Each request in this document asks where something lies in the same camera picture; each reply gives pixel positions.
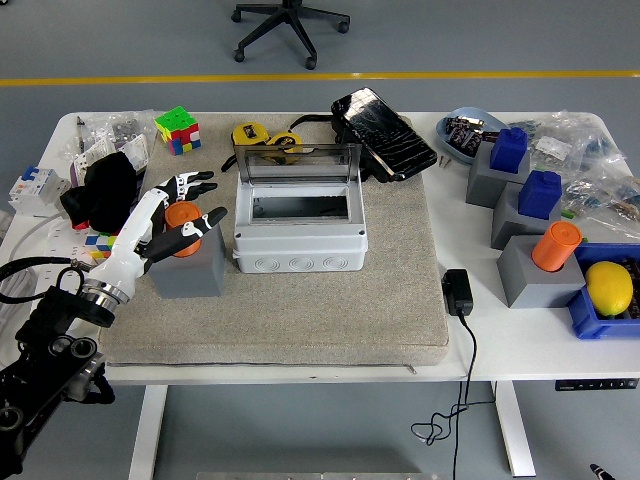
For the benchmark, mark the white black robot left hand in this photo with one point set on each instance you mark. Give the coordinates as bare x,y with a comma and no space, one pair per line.
127,240

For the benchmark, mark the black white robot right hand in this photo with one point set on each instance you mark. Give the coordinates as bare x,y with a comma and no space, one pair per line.
600,472

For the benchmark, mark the orange cylinder battery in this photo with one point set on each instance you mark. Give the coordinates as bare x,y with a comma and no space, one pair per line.
555,245
182,215

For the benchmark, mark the smoky transparent box lid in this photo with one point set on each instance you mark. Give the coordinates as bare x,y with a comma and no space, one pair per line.
300,165

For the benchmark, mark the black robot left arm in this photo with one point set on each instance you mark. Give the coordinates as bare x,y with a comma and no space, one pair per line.
55,310

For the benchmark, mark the white plastic junction box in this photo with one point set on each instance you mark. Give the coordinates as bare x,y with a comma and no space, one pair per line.
300,250

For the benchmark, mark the blue square battery block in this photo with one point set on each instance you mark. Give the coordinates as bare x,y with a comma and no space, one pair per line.
540,195
507,150

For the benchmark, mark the small colourful puzzle cube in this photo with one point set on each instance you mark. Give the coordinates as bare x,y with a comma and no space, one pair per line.
97,245

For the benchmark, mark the black cloth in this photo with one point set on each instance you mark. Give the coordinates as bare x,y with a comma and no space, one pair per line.
105,190

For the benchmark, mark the grey block with round hole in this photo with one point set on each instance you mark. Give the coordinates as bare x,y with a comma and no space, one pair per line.
200,275

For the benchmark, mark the black desk control panel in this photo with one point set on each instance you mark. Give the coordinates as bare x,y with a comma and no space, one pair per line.
595,385

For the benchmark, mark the white table leg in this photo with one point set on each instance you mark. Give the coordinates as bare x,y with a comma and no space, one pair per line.
147,430
515,430

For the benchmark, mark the clear bag with label cards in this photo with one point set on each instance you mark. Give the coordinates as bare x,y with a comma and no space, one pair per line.
95,150

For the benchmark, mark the white circuit breaker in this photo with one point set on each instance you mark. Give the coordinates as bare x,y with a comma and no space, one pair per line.
37,190

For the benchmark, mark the clear bag of metal nuts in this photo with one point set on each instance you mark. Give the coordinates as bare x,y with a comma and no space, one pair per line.
125,129

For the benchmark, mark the thin metal screwdriver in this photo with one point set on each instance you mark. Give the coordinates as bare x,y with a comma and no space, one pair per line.
79,132

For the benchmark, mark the large colourful puzzle cube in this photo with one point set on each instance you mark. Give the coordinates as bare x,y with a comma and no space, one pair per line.
177,130

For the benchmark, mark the blue plastic bin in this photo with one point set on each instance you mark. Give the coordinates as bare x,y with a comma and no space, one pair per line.
585,315

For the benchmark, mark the yellow lemon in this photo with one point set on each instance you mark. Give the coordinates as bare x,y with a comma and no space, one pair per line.
609,287

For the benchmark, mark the grey-brown fabric mat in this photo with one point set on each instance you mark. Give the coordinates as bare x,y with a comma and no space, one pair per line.
300,320

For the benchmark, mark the grey holder block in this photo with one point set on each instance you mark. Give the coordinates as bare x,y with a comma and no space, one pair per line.
535,290
510,225
487,187

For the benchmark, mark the black power adapter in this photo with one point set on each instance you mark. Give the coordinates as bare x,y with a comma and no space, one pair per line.
457,292

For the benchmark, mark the black office chair base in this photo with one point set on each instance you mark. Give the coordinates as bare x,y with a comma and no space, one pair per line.
285,22

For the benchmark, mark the clear bag of mixed parts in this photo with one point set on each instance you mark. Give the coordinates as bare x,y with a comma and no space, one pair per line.
605,195

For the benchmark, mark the glossy black rectangular pouch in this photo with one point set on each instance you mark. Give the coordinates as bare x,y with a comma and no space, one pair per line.
385,135

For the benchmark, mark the clear bag with white labels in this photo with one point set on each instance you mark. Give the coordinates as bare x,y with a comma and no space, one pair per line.
552,150

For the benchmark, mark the large clear bag blue parts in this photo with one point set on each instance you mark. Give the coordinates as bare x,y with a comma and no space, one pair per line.
595,140

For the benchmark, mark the light blue bowl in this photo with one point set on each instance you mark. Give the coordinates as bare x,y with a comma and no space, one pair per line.
450,145

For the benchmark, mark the clear bag of blue parts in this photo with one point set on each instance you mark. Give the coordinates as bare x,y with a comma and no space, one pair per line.
525,131

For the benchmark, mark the dark printed small packets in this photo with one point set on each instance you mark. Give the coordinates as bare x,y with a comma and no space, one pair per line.
465,132

